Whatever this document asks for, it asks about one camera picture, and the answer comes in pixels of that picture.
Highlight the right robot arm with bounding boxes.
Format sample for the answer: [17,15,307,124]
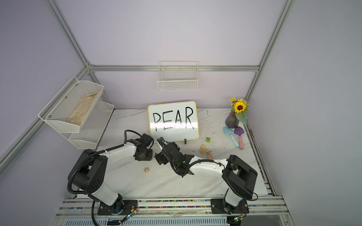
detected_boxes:
[155,137,258,207]

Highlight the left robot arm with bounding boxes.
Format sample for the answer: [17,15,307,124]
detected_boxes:
[67,130,154,211]

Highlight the wooden C letter block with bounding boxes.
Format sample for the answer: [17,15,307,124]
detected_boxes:
[143,167,150,174]

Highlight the whiteboard with PEAR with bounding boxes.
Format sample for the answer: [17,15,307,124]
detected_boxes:
[148,101,200,142]

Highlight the light blue toy shovel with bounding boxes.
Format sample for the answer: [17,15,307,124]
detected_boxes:
[223,127,239,147]

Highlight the dark glass vase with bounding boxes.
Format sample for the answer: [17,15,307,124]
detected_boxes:
[225,111,239,129]

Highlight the purple pink toy shovel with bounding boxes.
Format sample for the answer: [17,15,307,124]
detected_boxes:
[234,126,244,150]

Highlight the beige cloth in shelf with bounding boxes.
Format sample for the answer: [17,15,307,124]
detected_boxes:
[66,91,100,126]

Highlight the white two-tier mesh shelf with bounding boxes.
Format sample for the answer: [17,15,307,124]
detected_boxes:
[38,77,114,149]

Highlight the sunflower bouquet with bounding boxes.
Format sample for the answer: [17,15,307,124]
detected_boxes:
[230,97,249,125]

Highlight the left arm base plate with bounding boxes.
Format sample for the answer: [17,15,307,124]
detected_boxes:
[97,200,138,216]

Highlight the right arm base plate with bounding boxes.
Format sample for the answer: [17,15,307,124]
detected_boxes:
[210,199,249,215]

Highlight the white wire wall basket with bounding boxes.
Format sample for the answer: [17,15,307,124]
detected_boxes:
[156,61,199,91]

